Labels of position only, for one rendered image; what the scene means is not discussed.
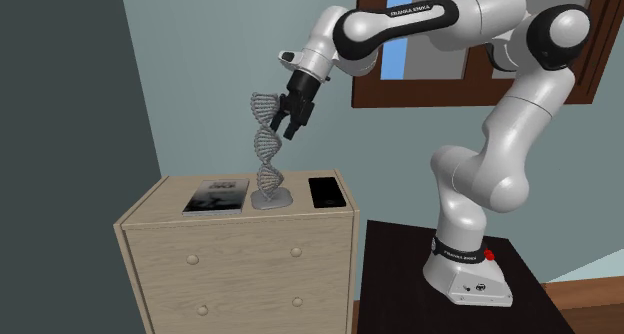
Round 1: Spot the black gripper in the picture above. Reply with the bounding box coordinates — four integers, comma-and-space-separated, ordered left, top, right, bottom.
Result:
269, 69, 324, 142

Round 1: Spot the grey double helix figure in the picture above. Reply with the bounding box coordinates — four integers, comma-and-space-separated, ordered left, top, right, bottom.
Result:
249, 91, 295, 211

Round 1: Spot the black phone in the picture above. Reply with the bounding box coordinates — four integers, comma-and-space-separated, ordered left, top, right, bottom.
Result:
307, 176, 348, 210

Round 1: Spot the grey book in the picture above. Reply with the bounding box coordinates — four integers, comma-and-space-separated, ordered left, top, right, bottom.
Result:
181, 178, 251, 217

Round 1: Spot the brown framed window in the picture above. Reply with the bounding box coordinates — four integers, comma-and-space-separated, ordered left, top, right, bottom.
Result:
351, 0, 624, 110

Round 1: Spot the light wooden chest of drawers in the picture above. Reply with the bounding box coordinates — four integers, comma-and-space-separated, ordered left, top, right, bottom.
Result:
113, 169, 361, 334

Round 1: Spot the dark robot stand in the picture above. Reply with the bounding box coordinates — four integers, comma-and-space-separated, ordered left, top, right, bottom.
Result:
356, 219, 576, 334

